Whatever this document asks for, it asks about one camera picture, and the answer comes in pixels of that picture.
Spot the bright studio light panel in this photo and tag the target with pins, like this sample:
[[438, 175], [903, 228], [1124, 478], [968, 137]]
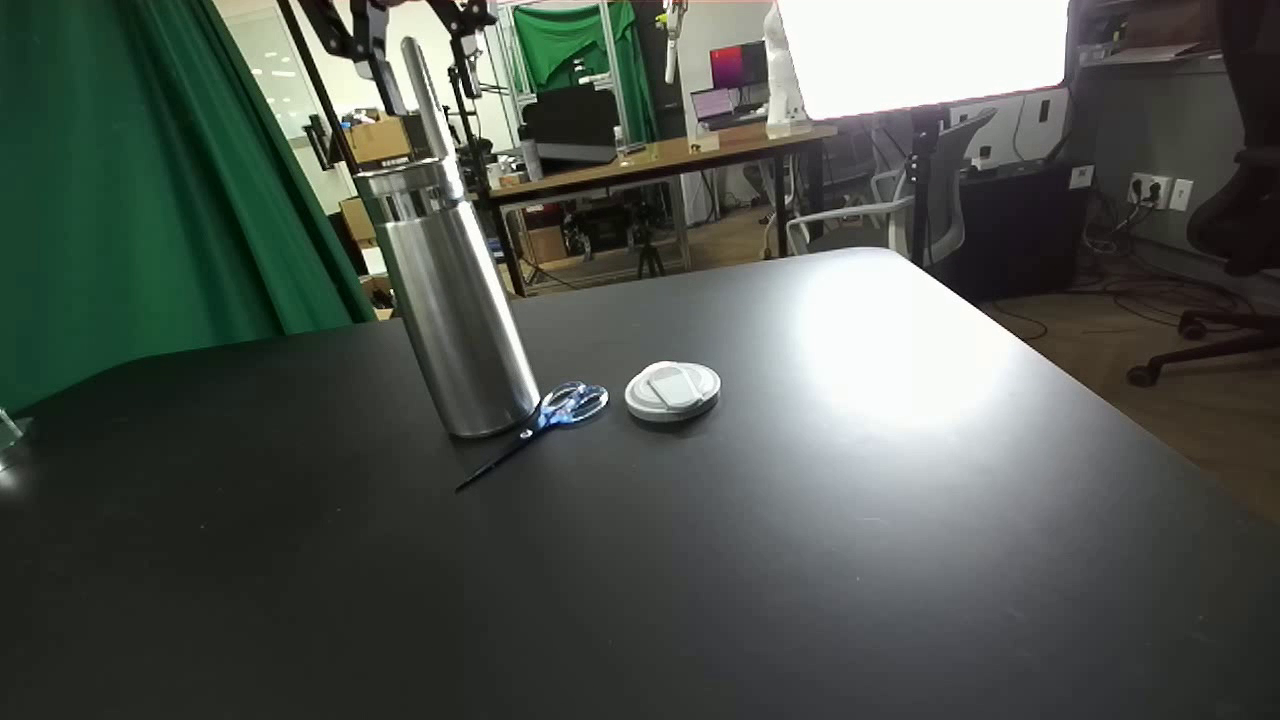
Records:
[[857, 59]]

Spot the silver metal flask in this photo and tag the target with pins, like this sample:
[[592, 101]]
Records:
[[449, 298]]

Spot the wooden background desk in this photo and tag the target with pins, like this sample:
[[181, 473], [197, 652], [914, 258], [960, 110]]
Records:
[[656, 160]]

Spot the green backdrop curtain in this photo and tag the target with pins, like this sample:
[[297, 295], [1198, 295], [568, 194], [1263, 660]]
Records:
[[146, 198]]

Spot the glowing computer monitor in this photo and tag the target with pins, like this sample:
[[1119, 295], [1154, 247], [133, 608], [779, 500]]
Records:
[[738, 66]]

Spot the blue handled scissors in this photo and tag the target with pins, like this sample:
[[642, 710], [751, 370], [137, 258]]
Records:
[[557, 411]]

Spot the white round flask lid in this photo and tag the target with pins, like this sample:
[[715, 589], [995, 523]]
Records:
[[669, 395]]

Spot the black office chair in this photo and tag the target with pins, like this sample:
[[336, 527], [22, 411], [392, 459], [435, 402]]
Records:
[[1242, 222]]

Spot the small black tripod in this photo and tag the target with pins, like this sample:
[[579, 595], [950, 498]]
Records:
[[651, 258]]

